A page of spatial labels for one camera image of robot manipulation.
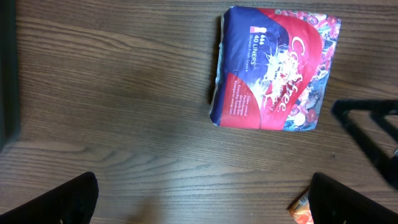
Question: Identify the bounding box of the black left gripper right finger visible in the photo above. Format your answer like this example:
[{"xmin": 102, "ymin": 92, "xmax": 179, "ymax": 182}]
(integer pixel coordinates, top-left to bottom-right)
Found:
[{"xmin": 308, "ymin": 172, "xmax": 397, "ymax": 224}]

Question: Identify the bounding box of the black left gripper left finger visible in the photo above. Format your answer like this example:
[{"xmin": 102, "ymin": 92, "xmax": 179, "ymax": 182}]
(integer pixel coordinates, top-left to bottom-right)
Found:
[{"xmin": 1, "ymin": 172, "xmax": 99, "ymax": 224}]

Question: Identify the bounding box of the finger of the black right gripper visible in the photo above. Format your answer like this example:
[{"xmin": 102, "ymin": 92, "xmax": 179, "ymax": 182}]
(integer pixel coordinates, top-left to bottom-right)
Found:
[{"xmin": 331, "ymin": 99, "xmax": 397, "ymax": 189}]

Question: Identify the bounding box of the small orange juice carton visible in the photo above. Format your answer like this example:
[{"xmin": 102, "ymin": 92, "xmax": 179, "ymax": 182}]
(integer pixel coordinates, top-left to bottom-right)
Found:
[{"xmin": 287, "ymin": 187, "xmax": 314, "ymax": 224}]

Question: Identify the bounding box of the grey plastic basket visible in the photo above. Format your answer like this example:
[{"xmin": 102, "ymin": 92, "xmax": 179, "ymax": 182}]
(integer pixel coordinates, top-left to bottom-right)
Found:
[{"xmin": 1, "ymin": 0, "xmax": 21, "ymax": 148}]

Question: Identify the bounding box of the red purple pouch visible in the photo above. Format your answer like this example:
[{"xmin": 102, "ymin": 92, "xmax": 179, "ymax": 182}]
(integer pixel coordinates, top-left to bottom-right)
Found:
[{"xmin": 210, "ymin": 6, "xmax": 341, "ymax": 131}]

